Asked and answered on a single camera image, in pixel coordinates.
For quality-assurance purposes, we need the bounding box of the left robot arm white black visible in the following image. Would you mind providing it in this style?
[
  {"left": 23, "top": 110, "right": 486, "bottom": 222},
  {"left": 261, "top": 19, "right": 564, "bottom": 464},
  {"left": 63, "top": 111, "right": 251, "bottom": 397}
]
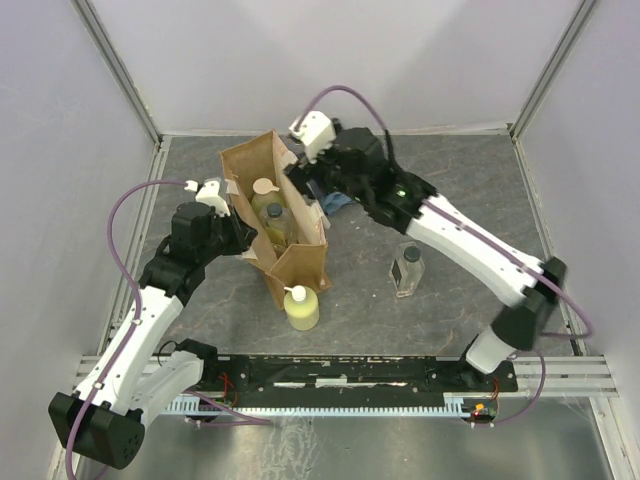
[{"left": 48, "top": 202, "right": 258, "bottom": 470}]

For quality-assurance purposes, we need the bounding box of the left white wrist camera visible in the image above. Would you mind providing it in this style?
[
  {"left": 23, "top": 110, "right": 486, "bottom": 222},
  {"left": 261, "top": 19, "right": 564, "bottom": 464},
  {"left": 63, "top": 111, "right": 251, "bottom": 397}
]
[{"left": 184, "top": 178, "right": 231, "bottom": 217}]

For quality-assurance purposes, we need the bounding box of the white slotted cable duct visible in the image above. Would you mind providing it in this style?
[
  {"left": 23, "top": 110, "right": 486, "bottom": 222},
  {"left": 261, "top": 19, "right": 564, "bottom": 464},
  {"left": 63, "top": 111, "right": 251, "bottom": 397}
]
[{"left": 149, "top": 394, "right": 496, "bottom": 417}]

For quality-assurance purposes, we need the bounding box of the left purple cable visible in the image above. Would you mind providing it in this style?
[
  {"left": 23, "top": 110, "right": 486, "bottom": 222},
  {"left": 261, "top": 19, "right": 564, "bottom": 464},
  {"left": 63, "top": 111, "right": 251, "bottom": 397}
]
[{"left": 63, "top": 179, "right": 274, "bottom": 480}]

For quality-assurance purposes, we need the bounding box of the clear bottle black label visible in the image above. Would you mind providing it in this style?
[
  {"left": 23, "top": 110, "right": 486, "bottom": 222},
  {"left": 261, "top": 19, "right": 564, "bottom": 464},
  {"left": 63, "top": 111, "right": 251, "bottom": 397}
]
[{"left": 389, "top": 242, "right": 425, "bottom": 298}]

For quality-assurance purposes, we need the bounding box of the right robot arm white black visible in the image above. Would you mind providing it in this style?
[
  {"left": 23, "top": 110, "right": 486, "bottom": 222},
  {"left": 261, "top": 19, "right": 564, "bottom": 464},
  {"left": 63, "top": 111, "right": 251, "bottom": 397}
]
[{"left": 283, "top": 124, "right": 567, "bottom": 391}]

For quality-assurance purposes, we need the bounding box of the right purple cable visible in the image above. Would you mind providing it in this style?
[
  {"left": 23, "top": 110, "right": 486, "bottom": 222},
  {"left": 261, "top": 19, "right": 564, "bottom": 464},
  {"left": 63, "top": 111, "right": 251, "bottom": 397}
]
[{"left": 294, "top": 85, "right": 596, "bottom": 429}]

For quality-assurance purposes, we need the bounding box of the yellow bottle white cap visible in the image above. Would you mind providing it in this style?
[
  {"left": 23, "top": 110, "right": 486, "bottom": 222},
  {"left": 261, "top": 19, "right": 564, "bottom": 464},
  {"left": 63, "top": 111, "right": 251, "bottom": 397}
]
[{"left": 283, "top": 285, "right": 320, "bottom": 331}]

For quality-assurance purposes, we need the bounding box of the purple cable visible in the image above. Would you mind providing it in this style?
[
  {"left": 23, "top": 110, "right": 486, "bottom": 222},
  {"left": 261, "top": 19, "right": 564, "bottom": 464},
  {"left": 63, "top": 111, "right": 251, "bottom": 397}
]
[
  {"left": 294, "top": 85, "right": 596, "bottom": 429},
  {"left": 63, "top": 179, "right": 274, "bottom": 480}
]

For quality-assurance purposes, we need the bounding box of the clear bottle yellow label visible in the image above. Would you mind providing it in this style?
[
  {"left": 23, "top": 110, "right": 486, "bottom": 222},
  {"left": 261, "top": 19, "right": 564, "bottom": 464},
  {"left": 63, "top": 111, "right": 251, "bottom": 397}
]
[{"left": 260, "top": 203, "right": 296, "bottom": 248}]

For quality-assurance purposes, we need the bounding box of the green bottle with pump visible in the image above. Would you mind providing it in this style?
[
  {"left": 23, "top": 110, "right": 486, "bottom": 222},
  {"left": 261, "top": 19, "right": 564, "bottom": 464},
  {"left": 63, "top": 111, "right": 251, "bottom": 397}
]
[{"left": 251, "top": 177, "right": 287, "bottom": 218}]

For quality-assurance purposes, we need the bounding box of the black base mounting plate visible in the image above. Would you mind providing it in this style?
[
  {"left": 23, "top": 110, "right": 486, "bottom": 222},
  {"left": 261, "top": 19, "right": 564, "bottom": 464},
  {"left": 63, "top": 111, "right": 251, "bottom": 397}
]
[{"left": 196, "top": 355, "right": 518, "bottom": 410}]

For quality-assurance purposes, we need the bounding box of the light blue folded cloth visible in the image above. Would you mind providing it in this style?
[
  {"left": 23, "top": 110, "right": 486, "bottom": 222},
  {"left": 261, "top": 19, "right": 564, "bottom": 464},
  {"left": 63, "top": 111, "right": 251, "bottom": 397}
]
[{"left": 319, "top": 192, "right": 353, "bottom": 216}]

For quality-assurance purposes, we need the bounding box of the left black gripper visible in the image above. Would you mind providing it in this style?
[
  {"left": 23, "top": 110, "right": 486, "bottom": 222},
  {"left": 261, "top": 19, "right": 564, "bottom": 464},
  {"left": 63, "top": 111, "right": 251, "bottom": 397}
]
[{"left": 198, "top": 204, "right": 260, "bottom": 264}]

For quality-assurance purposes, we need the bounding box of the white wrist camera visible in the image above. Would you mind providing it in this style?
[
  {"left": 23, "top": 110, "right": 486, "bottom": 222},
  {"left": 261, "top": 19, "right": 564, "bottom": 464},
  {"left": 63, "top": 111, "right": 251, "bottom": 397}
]
[
  {"left": 289, "top": 110, "right": 337, "bottom": 164},
  {"left": 184, "top": 178, "right": 231, "bottom": 217}
]

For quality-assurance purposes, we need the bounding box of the brown canvas bag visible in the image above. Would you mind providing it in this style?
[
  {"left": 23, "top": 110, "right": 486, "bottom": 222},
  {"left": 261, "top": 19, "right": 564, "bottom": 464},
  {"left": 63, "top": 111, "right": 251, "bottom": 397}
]
[{"left": 220, "top": 131, "right": 331, "bottom": 309}]

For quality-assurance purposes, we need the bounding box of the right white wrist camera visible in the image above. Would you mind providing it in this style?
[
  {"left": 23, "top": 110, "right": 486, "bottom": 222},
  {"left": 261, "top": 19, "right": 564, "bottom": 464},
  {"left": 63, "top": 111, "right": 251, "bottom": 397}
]
[{"left": 289, "top": 110, "right": 337, "bottom": 164}]

